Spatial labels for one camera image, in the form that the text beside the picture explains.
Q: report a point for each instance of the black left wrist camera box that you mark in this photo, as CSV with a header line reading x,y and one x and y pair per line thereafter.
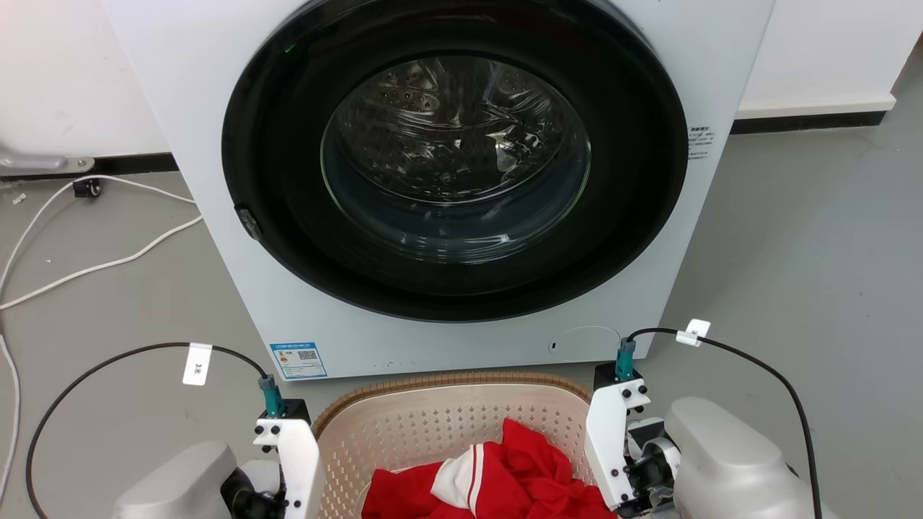
x,y
296,410

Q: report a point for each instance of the blue energy label sticker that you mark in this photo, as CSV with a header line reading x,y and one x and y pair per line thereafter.
x,y
298,360

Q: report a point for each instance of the black round washer door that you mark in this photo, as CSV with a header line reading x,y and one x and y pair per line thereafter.
x,y
274,108

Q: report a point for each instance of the grey metal floor bracket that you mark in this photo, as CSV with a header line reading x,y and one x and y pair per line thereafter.
x,y
36,161

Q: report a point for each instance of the white front-load washing machine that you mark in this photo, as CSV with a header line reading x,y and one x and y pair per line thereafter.
x,y
721,65

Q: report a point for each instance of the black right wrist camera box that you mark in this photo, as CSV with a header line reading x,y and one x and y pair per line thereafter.
x,y
606,376

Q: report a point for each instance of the small printed text sticker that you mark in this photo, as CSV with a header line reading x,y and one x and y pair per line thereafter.
x,y
699,142

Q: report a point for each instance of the white tag printed 3 metres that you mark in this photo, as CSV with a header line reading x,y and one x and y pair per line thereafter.
x,y
197,364

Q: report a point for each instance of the beige perforated laundry basket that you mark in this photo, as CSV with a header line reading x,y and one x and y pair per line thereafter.
x,y
404,425

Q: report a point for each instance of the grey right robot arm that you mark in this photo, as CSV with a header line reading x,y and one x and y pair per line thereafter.
x,y
728,461

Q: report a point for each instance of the round white filter cover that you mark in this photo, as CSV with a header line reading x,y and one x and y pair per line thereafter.
x,y
584,343

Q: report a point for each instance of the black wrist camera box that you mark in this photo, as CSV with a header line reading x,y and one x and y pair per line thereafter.
x,y
296,410
606,376

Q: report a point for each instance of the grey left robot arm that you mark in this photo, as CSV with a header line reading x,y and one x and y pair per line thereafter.
x,y
180,483

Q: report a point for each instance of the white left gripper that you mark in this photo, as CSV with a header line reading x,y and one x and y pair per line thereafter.
x,y
299,461

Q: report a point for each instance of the red and white garment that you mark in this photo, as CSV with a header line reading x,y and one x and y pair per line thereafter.
x,y
519,483

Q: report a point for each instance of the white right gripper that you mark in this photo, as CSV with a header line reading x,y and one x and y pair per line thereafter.
x,y
606,440

